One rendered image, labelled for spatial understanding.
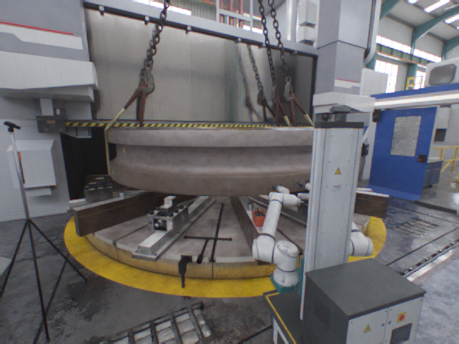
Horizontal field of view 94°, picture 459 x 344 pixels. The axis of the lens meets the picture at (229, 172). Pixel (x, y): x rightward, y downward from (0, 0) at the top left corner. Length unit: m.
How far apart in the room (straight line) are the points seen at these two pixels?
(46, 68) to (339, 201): 3.48
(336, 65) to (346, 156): 5.16
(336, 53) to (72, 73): 5.65
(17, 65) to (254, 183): 3.13
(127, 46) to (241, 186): 4.03
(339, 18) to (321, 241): 5.95
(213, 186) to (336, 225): 1.68
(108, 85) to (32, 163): 2.05
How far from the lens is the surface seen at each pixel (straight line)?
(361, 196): 4.26
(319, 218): 1.58
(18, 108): 4.64
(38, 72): 3.62
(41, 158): 5.21
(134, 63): 5.58
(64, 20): 4.19
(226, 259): 2.63
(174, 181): 3.02
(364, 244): 2.09
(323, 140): 1.46
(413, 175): 7.05
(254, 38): 6.74
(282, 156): 3.17
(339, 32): 6.81
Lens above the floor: 1.73
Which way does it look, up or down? 11 degrees down
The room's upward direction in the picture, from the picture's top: straight up
